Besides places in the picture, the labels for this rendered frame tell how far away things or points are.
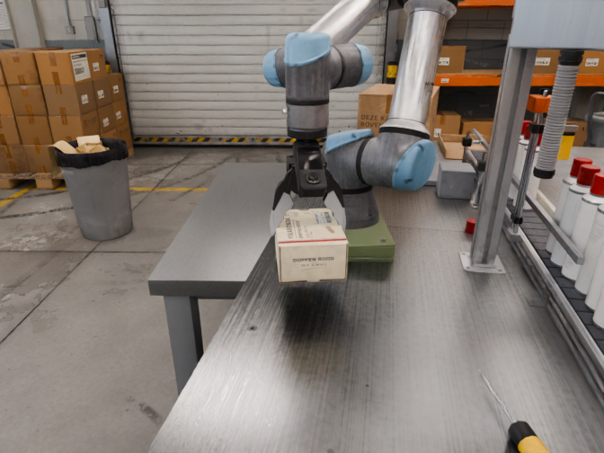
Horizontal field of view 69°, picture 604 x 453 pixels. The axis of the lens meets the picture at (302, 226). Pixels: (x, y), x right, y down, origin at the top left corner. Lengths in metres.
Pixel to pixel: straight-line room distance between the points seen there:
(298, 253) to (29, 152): 3.95
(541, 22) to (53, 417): 1.91
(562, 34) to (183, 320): 0.91
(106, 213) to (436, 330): 2.64
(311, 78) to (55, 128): 3.77
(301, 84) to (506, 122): 0.42
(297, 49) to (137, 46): 4.89
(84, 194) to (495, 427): 2.82
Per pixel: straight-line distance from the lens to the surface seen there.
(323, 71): 0.76
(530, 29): 0.89
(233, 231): 1.17
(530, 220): 1.24
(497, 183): 1.00
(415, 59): 1.06
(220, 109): 5.42
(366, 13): 1.09
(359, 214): 1.09
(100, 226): 3.24
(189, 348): 1.10
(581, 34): 0.87
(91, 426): 1.91
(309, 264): 0.78
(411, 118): 1.02
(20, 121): 4.53
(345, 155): 1.06
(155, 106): 5.61
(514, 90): 0.96
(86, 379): 2.11
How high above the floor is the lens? 1.32
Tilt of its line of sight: 24 degrees down
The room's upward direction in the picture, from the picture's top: straight up
